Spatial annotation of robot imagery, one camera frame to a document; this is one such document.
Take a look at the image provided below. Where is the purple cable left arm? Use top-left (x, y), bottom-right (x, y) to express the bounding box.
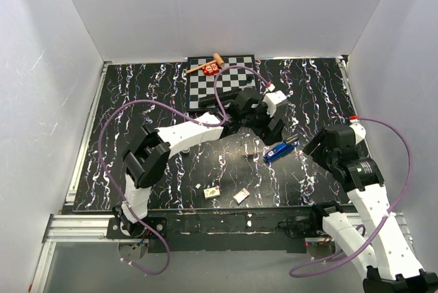
top-left (97, 65), bottom-right (276, 276)

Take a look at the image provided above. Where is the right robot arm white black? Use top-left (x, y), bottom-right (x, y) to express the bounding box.
top-left (303, 121), bottom-right (437, 292)

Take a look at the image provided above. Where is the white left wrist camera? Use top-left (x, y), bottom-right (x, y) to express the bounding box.
top-left (263, 91), bottom-right (287, 117)

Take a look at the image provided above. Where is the black microphone silver grille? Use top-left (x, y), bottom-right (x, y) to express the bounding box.
top-left (198, 89), bottom-right (240, 107)

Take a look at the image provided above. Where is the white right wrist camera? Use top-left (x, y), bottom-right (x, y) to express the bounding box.
top-left (349, 116), bottom-right (366, 145)

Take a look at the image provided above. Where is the white staple box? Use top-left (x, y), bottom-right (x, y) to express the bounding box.
top-left (203, 186), bottom-right (220, 200)

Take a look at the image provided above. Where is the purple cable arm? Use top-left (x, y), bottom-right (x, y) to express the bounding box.
top-left (289, 117), bottom-right (413, 279)
top-left (97, 65), bottom-right (276, 276)

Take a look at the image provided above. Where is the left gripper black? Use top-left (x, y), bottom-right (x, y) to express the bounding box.
top-left (240, 98), bottom-right (285, 145)

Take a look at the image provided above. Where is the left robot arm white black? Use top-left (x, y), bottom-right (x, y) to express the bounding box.
top-left (114, 88), bottom-right (287, 238)

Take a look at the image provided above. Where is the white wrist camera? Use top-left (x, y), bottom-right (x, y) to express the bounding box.
top-left (263, 91), bottom-right (287, 117)
top-left (349, 116), bottom-right (366, 145)

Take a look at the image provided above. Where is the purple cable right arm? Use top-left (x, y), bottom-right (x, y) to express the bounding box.
top-left (289, 117), bottom-right (413, 279)

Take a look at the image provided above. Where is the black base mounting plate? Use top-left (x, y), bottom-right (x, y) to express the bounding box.
top-left (105, 205), bottom-right (346, 255)

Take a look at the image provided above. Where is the wooden mallet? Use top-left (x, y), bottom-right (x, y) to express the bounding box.
top-left (186, 53), bottom-right (224, 74)

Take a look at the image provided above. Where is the red dice block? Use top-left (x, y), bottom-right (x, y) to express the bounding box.
top-left (202, 63), bottom-right (220, 76)

